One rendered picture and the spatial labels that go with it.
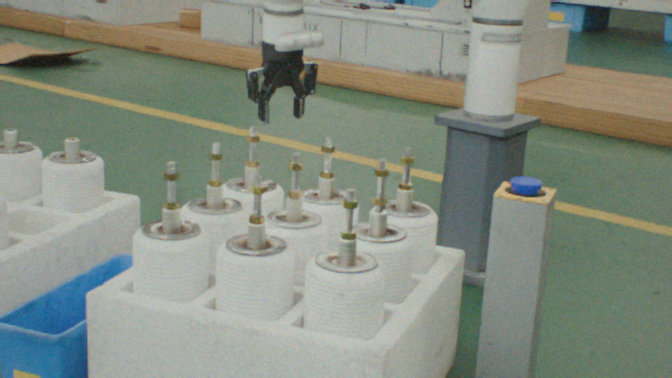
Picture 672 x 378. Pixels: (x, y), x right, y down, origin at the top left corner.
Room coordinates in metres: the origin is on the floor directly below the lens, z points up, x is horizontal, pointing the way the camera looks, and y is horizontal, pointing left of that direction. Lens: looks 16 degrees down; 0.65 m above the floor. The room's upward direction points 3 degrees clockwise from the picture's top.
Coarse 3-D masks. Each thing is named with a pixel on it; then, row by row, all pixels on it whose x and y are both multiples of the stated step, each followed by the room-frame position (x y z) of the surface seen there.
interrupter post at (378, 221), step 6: (372, 210) 1.20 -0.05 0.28; (384, 210) 1.20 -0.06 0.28; (372, 216) 1.19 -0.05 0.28; (378, 216) 1.18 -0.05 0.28; (384, 216) 1.19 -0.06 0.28; (372, 222) 1.19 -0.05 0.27; (378, 222) 1.18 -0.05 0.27; (384, 222) 1.19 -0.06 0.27; (372, 228) 1.19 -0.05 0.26; (378, 228) 1.18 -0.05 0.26; (384, 228) 1.19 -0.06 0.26; (372, 234) 1.19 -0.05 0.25; (378, 234) 1.18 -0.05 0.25; (384, 234) 1.19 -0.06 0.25
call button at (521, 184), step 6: (516, 180) 1.20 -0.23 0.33; (522, 180) 1.20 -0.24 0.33; (528, 180) 1.21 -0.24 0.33; (534, 180) 1.21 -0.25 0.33; (516, 186) 1.19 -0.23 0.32; (522, 186) 1.19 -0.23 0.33; (528, 186) 1.19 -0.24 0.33; (534, 186) 1.19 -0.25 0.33; (540, 186) 1.20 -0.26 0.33; (522, 192) 1.19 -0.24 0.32; (528, 192) 1.19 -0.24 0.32; (534, 192) 1.19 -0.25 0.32
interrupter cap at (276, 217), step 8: (272, 216) 1.24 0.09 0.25; (280, 216) 1.24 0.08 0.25; (304, 216) 1.25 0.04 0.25; (312, 216) 1.24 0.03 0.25; (320, 216) 1.24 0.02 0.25; (272, 224) 1.21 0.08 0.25; (280, 224) 1.20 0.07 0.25; (288, 224) 1.21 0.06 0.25; (296, 224) 1.21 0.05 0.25; (304, 224) 1.21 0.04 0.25; (312, 224) 1.21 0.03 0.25
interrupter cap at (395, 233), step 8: (360, 224) 1.22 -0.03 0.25; (368, 224) 1.22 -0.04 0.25; (392, 224) 1.22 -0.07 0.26; (360, 232) 1.19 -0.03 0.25; (368, 232) 1.20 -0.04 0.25; (392, 232) 1.20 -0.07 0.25; (400, 232) 1.20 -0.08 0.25; (360, 240) 1.16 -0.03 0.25; (368, 240) 1.16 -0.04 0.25; (376, 240) 1.16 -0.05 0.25; (384, 240) 1.16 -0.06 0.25; (392, 240) 1.16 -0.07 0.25; (400, 240) 1.17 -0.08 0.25
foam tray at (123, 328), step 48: (96, 288) 1.13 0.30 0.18; (432, 288) 1.19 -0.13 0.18; (96, 336) 1.11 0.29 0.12; (144, 336) 1.09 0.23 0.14; (192, 336) 1.07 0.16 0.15; (240, 336) 1.04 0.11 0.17; (288, 336) 1.03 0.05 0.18; (336, 336) 1.03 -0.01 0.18; (384, 336) 1.03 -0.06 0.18; (432, 336) 1.20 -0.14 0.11
